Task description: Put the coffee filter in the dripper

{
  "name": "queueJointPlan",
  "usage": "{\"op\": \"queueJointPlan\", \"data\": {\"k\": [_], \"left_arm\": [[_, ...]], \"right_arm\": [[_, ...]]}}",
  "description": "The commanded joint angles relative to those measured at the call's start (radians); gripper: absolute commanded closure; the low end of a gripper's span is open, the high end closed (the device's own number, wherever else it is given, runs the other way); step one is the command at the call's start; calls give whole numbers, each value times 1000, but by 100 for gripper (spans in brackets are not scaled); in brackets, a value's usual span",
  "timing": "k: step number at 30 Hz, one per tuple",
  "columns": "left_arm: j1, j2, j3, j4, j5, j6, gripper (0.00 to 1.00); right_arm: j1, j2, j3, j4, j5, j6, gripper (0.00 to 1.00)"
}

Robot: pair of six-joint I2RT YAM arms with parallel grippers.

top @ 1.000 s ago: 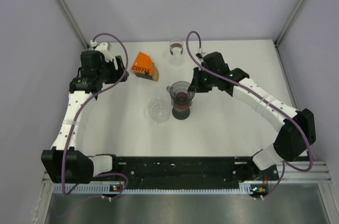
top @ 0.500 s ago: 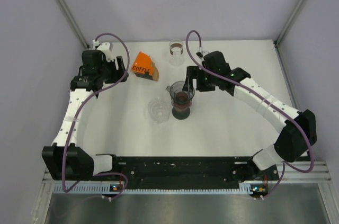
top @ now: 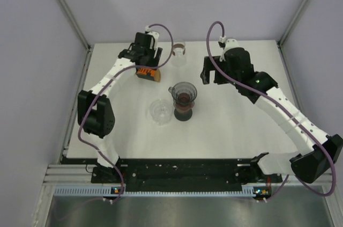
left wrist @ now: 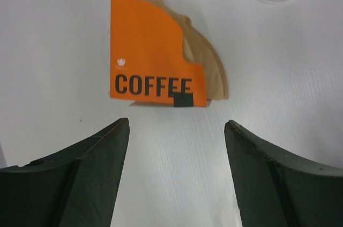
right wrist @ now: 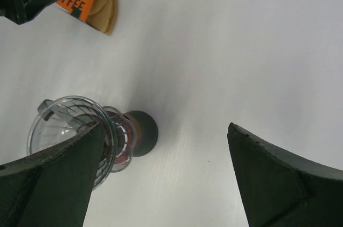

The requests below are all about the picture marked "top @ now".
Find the orange coffee filter box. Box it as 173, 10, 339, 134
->
136, 68, 161, 82

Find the grey transparent dripper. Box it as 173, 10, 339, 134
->
168, 82, 198, 106

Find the dark carafe with red lid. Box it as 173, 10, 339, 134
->
174, 93, 195, 121

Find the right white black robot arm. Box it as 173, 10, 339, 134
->
200, 47, 342, 184

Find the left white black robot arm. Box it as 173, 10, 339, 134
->
77, 29, 162, 182

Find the clear glass flask with coffee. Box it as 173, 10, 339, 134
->
171, 40, 187, 67

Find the clear glass dripper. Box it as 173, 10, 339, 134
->
150, 99, 172, 126

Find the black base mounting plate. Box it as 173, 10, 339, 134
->
91, 159, 282, 192

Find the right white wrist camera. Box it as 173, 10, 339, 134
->
218, 35, 239, 62

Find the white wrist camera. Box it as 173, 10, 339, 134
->
145, 26, 160, 49
218, 35, 239, 62

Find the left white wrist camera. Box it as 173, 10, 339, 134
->
145, 26, 160, 49

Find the right aluminium frame post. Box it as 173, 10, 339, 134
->
277, 0, 311, 49

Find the aluminium frame post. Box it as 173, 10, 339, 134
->
277, 0, 311, 49
56, 0, 91, 51

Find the left aluminium frame post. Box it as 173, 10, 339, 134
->
56, 0, 91, 51

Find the grey slotted cable duct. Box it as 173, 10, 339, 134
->
55, 185, 271, 198

